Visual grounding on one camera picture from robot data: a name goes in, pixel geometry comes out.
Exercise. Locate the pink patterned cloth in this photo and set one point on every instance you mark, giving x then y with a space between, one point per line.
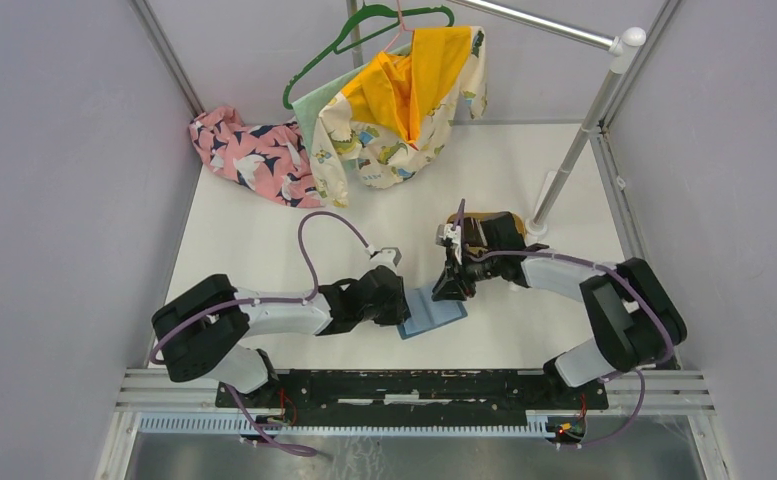
269 160

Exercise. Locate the oval wooden tray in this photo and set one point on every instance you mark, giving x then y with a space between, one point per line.
486 228

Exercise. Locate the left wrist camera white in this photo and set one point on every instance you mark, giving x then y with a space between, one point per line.
388 257

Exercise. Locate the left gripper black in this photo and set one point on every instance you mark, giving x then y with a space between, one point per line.
399 311

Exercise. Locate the silver clothes rack pole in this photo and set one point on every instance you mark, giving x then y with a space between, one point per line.
623 49

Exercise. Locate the dinosaur print yellow jacket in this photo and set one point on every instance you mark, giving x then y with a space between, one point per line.
395 116

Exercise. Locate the teal card holder wallet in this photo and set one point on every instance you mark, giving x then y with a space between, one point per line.
427 314

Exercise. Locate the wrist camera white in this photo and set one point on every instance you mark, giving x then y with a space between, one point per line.
449 236
388 257

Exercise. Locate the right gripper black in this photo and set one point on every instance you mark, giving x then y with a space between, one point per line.
454 283

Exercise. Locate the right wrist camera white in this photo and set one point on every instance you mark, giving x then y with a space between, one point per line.
449 236

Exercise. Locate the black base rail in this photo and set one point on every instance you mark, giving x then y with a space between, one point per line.
420 398

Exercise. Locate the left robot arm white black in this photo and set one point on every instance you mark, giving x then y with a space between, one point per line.
199 333

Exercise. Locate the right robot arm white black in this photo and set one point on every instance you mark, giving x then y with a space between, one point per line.
632 318

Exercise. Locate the green clothes hanger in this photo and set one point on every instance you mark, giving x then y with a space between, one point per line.
365 12

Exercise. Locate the white slotted cable duct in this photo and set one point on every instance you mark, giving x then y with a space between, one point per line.
237 424

